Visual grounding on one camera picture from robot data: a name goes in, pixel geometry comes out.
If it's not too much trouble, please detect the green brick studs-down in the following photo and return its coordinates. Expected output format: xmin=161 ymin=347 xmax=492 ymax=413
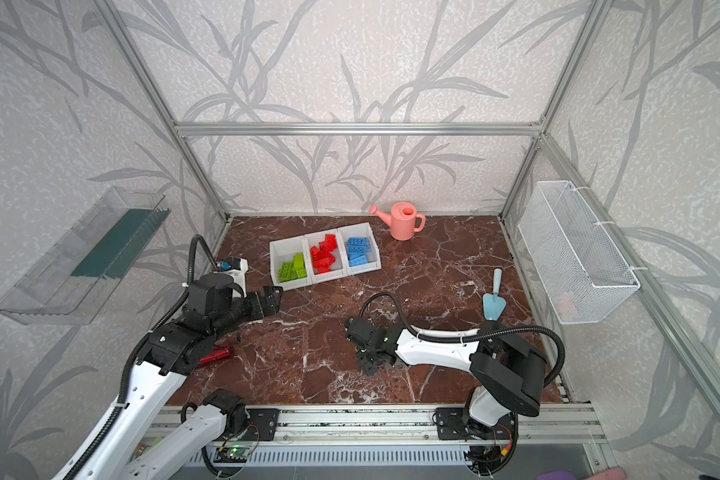
xmin=293 ymin=261 xmax=307 ymax=279

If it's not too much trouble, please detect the blue brick bottom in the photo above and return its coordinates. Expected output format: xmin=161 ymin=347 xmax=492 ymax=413
xmin=348 ymin=255 xmax=369 ymax=267

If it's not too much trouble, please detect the blue brick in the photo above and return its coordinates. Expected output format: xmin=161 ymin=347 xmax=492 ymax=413
xmin=347 ymin=237 xmax=371 ymax=251
xmin=347 ymin=246 xmax=368 ymax=259
xmin=348 ymin=255 xmax=369 ymax=267

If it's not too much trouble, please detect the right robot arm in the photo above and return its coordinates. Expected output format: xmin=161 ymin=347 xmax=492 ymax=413
xmin=345 ymin=316 xmax=566 ymax=427

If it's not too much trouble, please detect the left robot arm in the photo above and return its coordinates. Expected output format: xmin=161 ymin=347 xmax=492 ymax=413
xmin=56 ymin=273 xmax=283 ymax=479

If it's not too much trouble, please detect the left white bin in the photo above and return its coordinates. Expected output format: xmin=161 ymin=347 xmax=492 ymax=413
xmin=269 ymin=236 xmax=312 ymax=291

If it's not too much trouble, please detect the white bin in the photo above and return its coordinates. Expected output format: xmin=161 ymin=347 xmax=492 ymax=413
xmin=269 ymin=236 xmax=312 ymax=291
xmin=338 ymin=222 xmax=381 ymax=276
xmin=305 ymin=229 xmax=348 ymax=284

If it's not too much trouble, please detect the red cylinder tool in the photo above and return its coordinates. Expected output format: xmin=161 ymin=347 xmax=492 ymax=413
xmin=198 ymin=347 xmax=234 ymax=368

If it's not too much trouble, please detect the middle white bin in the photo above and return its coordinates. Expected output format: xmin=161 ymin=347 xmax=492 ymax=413
xmin=305 ymin=229 xmax=348 ymax=284

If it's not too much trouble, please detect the right white bin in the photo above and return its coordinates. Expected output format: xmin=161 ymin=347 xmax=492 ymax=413
xmin=338 ymin=222 xmax=381 ymax=276

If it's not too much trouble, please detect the pink watering can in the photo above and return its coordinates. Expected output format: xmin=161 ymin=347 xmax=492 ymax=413
xmin=369 ymin=202 xmax=426 ymax=241

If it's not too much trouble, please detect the light blue trowel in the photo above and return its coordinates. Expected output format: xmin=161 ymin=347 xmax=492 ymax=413
xmin=483 ymin=268 xmax=506 ymax=321

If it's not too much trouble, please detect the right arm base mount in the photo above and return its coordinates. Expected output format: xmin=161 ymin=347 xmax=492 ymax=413
xmin=432 ymin=407 xmax=518 ymax=443

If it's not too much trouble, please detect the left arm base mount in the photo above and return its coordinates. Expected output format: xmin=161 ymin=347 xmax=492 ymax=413
xmin=219 ymin=407 xmax=280 ymax=442

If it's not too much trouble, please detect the clear wall shelf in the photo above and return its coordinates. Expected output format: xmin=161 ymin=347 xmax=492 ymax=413
xmin=0 ymin=187 xmax=170 ymax=326

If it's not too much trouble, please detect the aluminium front rail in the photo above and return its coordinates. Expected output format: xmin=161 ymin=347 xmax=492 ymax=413
xmin=249 ymin=403 xmax=607 ymax=447

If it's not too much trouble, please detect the white wire basket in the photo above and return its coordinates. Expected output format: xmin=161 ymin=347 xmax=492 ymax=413
xmin=518 ymin=180 xmax=640 ymax=325

